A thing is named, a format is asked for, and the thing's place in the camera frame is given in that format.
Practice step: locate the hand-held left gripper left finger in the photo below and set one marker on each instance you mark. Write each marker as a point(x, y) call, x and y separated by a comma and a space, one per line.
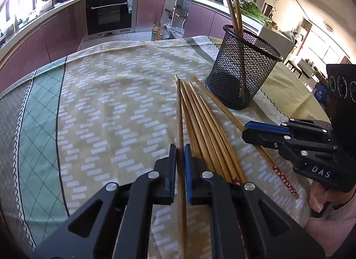
point(174, 170)

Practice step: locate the narrow purple kitchen cabinet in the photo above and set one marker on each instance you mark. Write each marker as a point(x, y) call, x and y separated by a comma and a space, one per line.
point(150, 11)

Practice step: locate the dark stool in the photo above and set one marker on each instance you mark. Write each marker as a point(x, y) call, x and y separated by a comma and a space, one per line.
point(294, 67)

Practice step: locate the black mesh utensil holder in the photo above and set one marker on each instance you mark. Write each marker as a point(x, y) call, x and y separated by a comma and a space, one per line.
point(236, 67)

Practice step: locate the blue bin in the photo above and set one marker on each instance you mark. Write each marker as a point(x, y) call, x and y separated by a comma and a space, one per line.
point(321, 93)

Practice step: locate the person's right forearm pink sleeve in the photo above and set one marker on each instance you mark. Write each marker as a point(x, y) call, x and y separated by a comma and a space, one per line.
point(333, 228)

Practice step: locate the bunch of green vegetables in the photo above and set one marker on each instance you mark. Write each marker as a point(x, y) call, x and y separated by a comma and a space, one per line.
point(254, 12)

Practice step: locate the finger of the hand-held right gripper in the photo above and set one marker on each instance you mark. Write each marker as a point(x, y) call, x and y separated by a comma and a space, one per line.
point(267, 127)
point(264, 138)

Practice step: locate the black built-in oven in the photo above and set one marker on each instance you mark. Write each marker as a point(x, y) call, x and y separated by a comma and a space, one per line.
point(110, 14)

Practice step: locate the ceiling lamp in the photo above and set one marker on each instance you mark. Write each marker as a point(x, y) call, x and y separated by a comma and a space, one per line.
point(329, 26)

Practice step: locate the yellow cooking oil bottle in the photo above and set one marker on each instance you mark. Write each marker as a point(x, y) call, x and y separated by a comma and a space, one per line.
point(156, 33)

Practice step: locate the purple island cabinet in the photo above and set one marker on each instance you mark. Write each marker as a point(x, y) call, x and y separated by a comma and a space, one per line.
point(205, 22)

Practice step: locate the long purple kitchen cabinet row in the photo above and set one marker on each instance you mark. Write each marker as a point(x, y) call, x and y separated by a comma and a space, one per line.
point(41, 42)

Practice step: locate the clear plastic bag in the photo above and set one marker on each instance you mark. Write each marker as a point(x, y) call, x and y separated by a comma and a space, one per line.
point(176, 33)

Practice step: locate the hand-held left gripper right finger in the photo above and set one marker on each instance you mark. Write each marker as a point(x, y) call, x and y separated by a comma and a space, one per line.
point(187, 172)

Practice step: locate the person's right hand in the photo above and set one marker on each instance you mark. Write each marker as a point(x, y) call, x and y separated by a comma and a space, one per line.
point(317, 196)

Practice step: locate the plain yellow tablecloth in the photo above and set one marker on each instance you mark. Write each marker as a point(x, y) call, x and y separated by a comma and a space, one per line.
point(292, 94)

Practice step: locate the green beige patterned tablecloth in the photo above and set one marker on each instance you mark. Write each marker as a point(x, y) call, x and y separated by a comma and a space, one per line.
point(111, 103)

